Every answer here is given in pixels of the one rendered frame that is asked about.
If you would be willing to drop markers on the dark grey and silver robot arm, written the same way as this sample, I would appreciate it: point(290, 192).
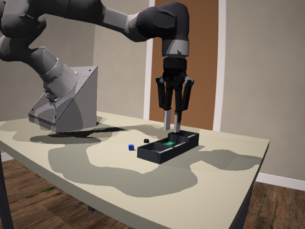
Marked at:
point(22, 21)

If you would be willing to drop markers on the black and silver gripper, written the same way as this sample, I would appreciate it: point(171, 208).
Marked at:
point(174, 75)

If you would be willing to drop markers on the black rack of bins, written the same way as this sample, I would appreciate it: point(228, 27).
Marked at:
point(158, 152)

